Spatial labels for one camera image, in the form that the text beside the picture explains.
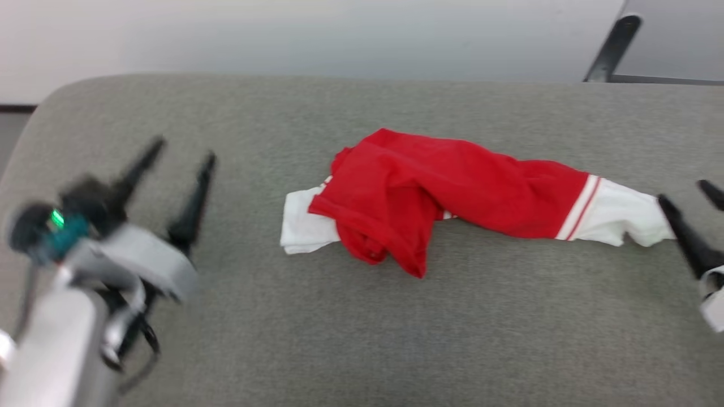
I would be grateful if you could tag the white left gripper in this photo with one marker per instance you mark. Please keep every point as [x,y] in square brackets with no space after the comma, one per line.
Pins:
[147,260]

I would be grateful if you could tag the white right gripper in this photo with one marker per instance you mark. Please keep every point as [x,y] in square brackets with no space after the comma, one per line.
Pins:
[715,299]

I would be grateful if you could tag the red and white shirt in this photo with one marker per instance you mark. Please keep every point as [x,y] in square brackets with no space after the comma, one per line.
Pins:
[452,181]

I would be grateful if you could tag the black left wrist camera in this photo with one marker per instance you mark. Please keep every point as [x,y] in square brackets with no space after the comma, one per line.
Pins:
[34,232]

